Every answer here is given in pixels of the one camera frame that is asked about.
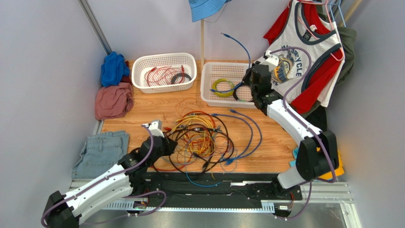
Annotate dark green garment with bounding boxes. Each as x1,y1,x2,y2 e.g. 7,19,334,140
310,13,357,86

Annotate red shirt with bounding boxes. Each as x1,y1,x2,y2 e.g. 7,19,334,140
263,3,346,114

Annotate white plastic basket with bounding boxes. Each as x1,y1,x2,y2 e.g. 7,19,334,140
131,52,197,94
200,62,256,109

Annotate right white plastic basket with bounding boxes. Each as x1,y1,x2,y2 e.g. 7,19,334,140
200,62,256,109

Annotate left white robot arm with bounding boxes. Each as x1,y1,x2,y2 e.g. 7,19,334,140
41,120,178,228

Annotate black coiled cable left basket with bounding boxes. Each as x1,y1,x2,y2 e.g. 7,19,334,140
171,72,193,86

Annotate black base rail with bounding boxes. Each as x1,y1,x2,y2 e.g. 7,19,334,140
67,171,353,219

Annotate left white plastic basket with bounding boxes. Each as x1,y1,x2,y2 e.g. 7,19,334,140
131,52,197,94

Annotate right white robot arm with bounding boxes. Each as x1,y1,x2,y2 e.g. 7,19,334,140
243,50,339,190

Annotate black cloth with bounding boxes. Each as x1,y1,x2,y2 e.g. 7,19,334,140
305,106,328,131

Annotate thin blue wire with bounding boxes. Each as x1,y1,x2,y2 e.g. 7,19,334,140
185,164,222,188

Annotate thin red wire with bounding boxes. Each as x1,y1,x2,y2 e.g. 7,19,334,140
146,65,186,86

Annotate blue cloth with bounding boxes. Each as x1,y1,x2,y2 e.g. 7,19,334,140
101,51,130,87

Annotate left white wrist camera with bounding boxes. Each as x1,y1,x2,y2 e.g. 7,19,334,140
142,120,165,138

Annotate blue ethernet cable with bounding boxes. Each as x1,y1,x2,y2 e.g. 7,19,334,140
209,32,263,167

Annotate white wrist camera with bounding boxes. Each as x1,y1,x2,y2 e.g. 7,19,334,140
262,50,279,71
142,120,165,138

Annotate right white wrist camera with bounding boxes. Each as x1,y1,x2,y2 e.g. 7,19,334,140
262,50,279,71

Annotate black coiled cable basket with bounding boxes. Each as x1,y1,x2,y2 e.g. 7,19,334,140
171,72,193,86
232,86,254,103

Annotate thick black cable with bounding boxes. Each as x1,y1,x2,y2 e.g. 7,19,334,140
152,112,235,181

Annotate black coiled cable right basket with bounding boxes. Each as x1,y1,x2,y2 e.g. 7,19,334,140
232,86,254,103

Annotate yellow cable bundle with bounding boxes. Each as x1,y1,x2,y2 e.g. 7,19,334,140
171,114,222,181

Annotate aluminium frame post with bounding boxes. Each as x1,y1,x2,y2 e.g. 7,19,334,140
78,0,112,55

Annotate yellow cloth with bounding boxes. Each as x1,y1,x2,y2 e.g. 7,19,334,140
319,150,345,180

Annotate light blue jeans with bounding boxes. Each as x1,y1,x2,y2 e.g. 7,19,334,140
71,131,130,179

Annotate blue bucket hat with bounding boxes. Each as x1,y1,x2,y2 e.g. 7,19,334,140
188,0,232,22

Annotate pink cloth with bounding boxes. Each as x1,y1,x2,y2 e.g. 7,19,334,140
94,82,134,121

